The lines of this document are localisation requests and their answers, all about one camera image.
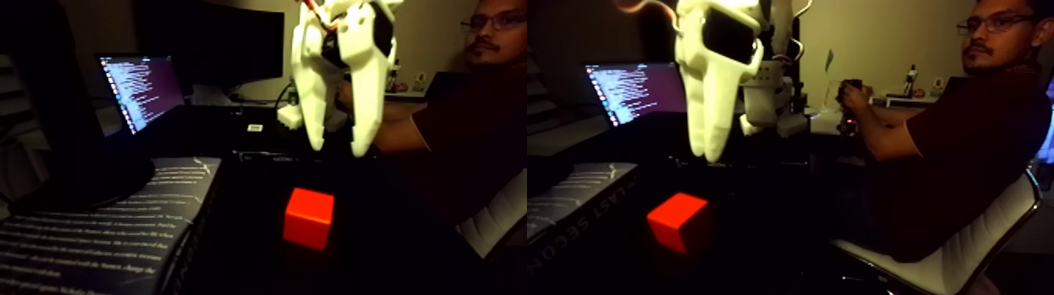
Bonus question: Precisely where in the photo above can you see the red cube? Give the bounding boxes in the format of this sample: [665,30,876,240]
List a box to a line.
[283,187,337,253]

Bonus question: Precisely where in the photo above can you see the black leader arm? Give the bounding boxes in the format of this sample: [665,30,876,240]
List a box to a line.
[838,78,866,137]

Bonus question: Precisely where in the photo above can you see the person's hand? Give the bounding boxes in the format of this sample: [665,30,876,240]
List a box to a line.
[838,82,867,115]

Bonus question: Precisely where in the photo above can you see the black box with white lettering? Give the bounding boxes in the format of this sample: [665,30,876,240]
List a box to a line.
[232,148,330,166]

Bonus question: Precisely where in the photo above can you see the laptop with lit screen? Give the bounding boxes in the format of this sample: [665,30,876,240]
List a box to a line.
[96,53,240,158]

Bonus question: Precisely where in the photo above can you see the black book with white text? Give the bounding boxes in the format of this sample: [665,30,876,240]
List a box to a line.
[0,156,224,295]

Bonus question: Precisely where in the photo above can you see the white side table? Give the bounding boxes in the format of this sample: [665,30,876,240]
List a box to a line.
[870,94,942,112]

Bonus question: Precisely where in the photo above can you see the white office chair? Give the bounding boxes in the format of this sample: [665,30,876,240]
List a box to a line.
[830,169,1044,295]

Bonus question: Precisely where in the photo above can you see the person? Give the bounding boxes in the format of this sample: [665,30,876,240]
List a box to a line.
[877,0,1054,263]

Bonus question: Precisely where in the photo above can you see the red servo cable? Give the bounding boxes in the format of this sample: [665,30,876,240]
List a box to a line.
[613,0,681,20]

